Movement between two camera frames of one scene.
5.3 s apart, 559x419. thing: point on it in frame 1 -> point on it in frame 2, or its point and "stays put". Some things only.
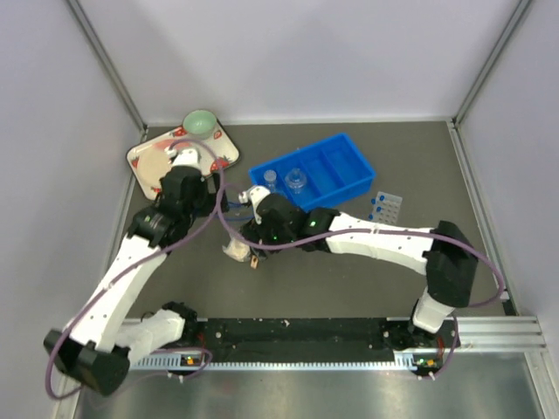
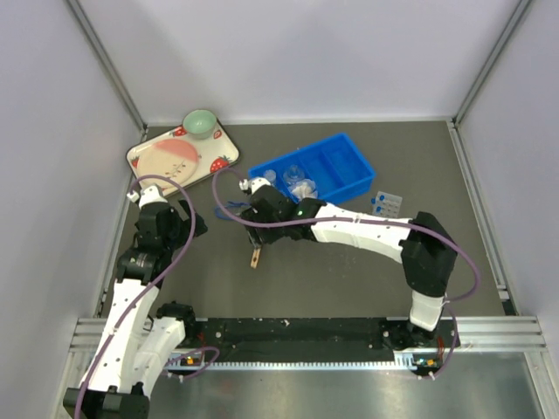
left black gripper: (209, 197) -> (185, 223)
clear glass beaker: (270, 175) stays put
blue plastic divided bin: (317, 174) stays put
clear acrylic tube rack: (389, 206) stays put
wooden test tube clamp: (254, 262) stays put
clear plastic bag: (237, 250) -> (304, 189)
